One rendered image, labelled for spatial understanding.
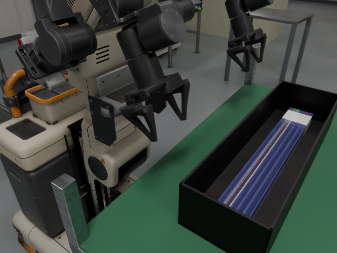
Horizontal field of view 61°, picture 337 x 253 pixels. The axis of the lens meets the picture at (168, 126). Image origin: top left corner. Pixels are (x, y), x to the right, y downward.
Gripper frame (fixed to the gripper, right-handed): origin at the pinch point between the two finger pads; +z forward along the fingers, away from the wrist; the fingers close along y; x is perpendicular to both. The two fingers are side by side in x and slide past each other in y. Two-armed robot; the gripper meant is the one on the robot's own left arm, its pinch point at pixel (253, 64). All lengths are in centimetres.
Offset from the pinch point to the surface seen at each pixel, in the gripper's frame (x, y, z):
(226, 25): 219, 390, -6
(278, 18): 68, 215, 2
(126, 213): 9, -54, 14
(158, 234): 2, -54, 18
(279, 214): -20, -46, 16
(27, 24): 475, 186, -133
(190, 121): 133, 116, 59
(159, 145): 133, 68, 59
